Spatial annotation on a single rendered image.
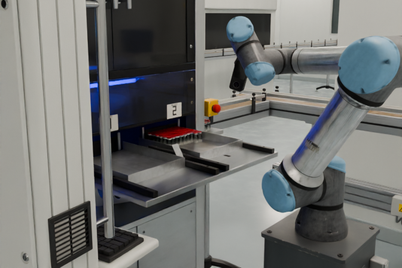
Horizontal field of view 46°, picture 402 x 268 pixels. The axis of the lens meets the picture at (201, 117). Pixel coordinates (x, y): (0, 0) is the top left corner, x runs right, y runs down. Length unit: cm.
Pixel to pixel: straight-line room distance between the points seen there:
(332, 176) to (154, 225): 94
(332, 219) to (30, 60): 90
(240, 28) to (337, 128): 41
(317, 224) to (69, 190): 70
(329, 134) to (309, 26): 965
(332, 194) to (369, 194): 125
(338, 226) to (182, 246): 98
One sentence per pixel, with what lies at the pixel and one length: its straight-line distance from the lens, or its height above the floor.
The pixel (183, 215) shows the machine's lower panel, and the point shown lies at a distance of 218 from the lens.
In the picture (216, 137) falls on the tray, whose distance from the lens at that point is 203.
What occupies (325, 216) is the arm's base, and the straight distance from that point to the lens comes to 140.
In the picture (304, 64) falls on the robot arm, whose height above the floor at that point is 127.
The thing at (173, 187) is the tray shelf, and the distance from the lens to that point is 152.
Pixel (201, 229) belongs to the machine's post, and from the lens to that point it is 230.
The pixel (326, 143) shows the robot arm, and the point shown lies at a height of 111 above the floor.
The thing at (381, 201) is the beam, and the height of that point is 48.
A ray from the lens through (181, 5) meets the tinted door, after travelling 201.
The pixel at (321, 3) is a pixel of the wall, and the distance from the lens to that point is 1066.
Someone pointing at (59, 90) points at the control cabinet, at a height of 126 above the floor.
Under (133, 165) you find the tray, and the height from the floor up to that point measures 88.
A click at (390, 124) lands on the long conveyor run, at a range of 247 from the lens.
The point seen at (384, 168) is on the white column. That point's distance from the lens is 321.
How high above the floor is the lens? 140
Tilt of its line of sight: 12 degrees down
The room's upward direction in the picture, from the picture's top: straight up
